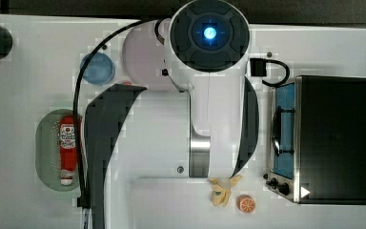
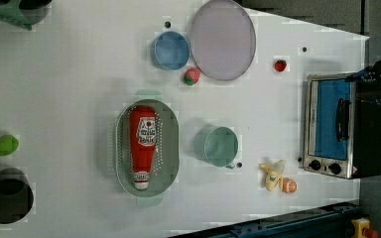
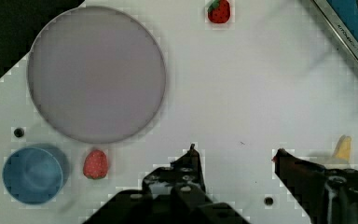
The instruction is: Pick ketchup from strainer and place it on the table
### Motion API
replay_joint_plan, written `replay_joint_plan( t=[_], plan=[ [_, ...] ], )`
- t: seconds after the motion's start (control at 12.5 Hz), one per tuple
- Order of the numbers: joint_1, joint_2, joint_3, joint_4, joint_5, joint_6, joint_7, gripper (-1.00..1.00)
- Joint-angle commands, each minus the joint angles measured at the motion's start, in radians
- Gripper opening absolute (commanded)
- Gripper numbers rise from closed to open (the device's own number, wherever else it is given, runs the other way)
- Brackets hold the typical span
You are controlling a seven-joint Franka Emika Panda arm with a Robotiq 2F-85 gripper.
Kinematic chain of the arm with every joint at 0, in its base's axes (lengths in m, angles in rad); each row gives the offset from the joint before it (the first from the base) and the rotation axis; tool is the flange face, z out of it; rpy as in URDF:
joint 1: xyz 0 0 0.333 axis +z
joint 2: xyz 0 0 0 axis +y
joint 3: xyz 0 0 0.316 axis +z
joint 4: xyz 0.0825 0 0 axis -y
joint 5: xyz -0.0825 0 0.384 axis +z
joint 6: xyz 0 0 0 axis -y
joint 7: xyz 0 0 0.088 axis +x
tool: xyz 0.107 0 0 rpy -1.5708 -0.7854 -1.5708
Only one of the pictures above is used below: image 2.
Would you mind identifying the orange slice toy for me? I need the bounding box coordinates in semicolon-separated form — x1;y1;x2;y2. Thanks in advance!
282;178;298;193

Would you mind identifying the yellow plush banana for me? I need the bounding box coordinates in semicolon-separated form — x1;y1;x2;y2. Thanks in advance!
259;160;285;191

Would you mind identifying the silver toaster oven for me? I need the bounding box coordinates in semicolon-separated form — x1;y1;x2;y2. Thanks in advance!
303;74;381;179

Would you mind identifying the lavender round plate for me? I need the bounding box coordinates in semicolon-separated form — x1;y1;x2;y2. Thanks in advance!
190;0;256;80

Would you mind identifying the blue bowl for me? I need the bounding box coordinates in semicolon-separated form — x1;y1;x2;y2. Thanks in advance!
150;31;191;70

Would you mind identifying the yellow red emergency button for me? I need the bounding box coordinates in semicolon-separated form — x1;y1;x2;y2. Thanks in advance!
351;218;380;238

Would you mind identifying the black cup with green scoop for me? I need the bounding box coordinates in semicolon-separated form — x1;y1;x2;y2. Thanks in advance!
0;0;53;31

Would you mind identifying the small red strawberry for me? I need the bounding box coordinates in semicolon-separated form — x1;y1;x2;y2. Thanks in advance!
274;59;287;72

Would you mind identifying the black cylinder cup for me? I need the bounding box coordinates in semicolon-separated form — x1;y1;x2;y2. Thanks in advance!
0;168;34;224

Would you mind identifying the green mug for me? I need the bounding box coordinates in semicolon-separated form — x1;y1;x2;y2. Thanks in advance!
193;126;239;170

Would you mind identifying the red plush ketchup bottle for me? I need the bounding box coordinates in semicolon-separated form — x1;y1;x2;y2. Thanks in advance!
129;106;157;190

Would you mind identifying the green oval strainer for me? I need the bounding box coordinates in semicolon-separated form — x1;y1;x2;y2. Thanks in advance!
115;89;180;207

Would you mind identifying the blue metal frame rail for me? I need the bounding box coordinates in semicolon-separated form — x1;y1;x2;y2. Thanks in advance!
170;202;363;238

